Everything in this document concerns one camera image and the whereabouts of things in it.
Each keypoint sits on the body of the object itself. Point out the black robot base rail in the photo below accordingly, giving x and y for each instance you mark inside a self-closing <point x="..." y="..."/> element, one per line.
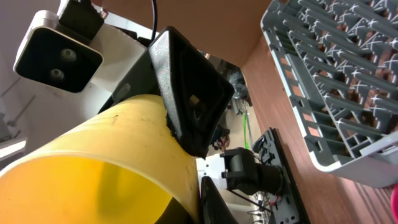
<point x="285" y="203"/>

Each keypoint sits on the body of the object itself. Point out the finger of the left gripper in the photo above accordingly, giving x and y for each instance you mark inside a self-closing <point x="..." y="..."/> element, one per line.
<point x="194" y="94"/>

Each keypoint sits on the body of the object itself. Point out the yellow plastic cup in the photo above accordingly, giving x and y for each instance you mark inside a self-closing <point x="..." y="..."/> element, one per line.
<point x="121" y="166"/>

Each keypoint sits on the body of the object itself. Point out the grey dishwasher rack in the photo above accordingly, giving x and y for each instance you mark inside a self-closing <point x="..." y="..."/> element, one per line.
<point x="337" y="60"/>

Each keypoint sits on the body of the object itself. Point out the red plastic tray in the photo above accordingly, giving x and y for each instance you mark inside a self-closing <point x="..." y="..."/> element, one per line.
<point x="394" y="203"/>

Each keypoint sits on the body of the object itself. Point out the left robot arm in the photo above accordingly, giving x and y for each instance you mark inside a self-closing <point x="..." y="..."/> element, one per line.
<point x="242" y="172"/>

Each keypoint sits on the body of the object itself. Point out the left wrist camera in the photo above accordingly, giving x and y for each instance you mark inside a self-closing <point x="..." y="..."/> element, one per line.
<point x="74" y="46"/>

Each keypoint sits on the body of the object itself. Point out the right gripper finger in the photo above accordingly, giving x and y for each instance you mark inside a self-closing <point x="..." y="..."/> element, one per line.
<point x="213" y="209"/>

